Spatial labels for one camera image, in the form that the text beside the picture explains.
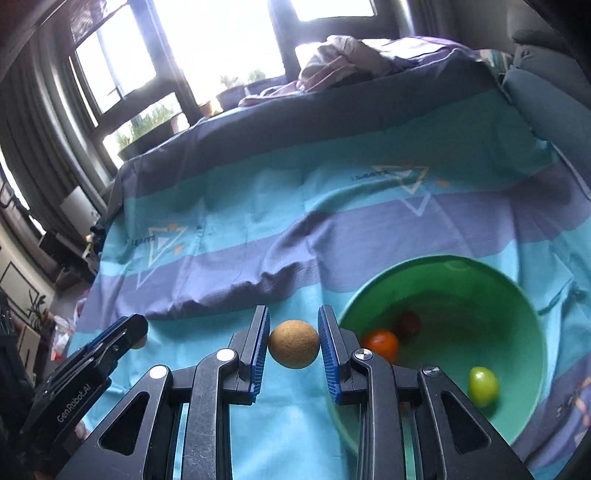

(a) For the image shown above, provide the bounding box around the green oval fruit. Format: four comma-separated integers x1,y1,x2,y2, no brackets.
468,366,500,408

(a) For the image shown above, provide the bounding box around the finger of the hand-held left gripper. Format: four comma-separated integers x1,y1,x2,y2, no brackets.
97,314,149,370
84,325,125,354

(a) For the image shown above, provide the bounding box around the long planter with grass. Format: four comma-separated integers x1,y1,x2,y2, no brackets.
117,104,183,160

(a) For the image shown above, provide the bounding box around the green plastic bowl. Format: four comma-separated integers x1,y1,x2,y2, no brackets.
325,255,549,455

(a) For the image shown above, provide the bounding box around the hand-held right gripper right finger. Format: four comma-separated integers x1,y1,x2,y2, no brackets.
318,305,532,480

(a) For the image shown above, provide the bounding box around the orange mandarin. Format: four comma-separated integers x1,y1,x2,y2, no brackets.
361,329,400,365

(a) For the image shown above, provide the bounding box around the leafy house plant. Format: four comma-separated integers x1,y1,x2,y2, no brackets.
25,295,54,330

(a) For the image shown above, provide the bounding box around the striped turquoise purple bed sheet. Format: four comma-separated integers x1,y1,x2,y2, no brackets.
69,37,591,480

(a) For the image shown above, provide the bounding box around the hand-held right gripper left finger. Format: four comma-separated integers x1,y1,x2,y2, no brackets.
55,305,271,480

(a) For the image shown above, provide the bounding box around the grey pillow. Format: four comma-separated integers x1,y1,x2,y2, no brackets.
501,28,591,185

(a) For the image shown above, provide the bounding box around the pile of light clothes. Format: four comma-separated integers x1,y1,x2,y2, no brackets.
240,34,416,107

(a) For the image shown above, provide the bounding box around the large red tomato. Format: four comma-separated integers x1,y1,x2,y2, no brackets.
397,311,422,337

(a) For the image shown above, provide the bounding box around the dark potted plant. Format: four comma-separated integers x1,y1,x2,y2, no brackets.
216,74,247,112
245,69,288,97

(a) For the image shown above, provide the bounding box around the white flat panel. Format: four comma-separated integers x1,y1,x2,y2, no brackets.
60,191,100,229

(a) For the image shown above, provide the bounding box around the framed wall picture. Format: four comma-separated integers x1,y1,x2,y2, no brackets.
0,261,41,304

